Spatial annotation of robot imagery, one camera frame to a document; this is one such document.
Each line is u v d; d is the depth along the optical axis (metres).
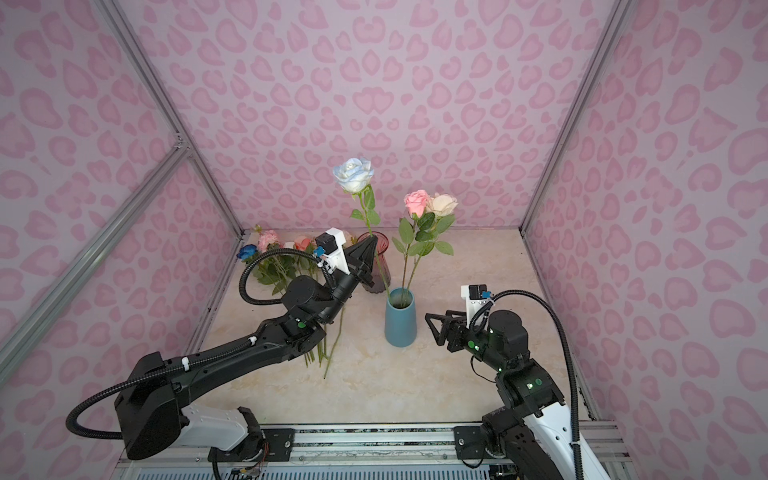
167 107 0.84
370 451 0.73
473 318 0.58
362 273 0.58
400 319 0.76
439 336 0.62
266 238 1.03
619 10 0.69
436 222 0.68
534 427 0.48
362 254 0.60
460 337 0.61
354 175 0.52
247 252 1.06
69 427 0.38
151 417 0.39
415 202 0.64
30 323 0.53
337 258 0.58
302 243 1.10
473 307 0.63
